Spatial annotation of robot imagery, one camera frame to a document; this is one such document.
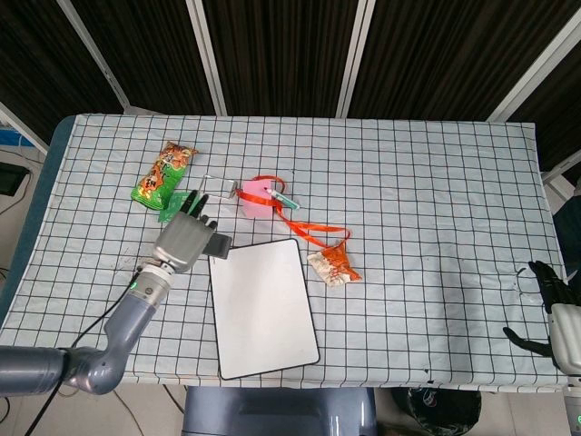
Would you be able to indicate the green orange snack bag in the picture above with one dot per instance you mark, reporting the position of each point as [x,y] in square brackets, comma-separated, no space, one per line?
[163,177]

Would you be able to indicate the crumpled orange white snack bag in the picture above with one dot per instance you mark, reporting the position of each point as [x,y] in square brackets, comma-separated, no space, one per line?
[336,268]

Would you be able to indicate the grey black right robot hand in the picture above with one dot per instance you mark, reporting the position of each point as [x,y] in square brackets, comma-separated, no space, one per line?
[565,327]

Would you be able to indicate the dark grey board eraser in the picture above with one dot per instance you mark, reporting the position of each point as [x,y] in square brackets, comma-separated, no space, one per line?
[220,246]

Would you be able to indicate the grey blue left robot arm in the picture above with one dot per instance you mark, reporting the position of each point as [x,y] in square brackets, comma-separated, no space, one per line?
[131,318]

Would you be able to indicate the black floor box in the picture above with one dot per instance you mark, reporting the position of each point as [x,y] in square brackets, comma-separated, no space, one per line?
[11,179]

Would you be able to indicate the white dry-erase board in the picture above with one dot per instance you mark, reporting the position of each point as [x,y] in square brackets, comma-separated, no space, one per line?
[263,309]

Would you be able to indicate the small green sachet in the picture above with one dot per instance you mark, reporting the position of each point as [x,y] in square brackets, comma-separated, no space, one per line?
[174,204]

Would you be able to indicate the red orange ribbon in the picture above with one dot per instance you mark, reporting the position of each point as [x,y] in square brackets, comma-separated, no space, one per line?
[308,227]

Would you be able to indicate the checkered white tablecloth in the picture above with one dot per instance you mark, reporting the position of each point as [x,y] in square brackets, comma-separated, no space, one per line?
[408,204]

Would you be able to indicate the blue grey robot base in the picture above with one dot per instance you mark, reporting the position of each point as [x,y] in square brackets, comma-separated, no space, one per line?
[281,409]

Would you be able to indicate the dark folding screen panel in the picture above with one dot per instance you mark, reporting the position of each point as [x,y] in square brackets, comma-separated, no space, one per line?
[554,113]
[445,45]
[36,54]
[281,45]
[145,45]

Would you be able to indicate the white green marker pen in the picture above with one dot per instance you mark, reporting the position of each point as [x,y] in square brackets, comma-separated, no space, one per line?
[286,200]

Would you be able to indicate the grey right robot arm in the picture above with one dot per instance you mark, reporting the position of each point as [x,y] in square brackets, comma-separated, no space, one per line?
[573,409]

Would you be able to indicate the black waste bin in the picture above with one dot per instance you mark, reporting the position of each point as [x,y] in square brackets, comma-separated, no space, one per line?
[436,411]

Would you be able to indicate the grey black left robot hand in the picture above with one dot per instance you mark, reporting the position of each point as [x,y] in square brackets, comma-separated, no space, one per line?
[181,240]

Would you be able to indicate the pink sticky note block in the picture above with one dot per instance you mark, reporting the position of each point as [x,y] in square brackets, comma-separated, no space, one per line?
[256,206]

